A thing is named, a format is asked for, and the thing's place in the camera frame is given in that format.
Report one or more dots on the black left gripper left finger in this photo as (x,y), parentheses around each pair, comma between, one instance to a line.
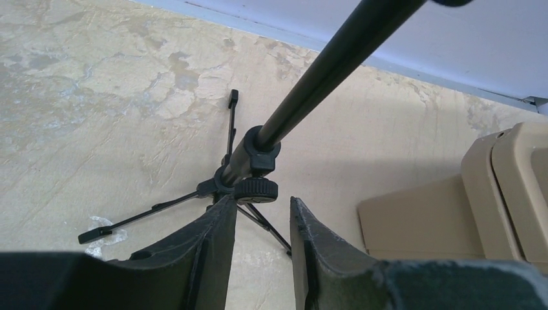
(189,269)

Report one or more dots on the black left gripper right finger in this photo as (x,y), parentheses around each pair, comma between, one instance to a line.
(330,273)

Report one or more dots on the black tripod shock mount stand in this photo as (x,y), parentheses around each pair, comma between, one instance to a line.
(244,169)

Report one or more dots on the tan plastic tool case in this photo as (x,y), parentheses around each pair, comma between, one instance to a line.
(495,208)

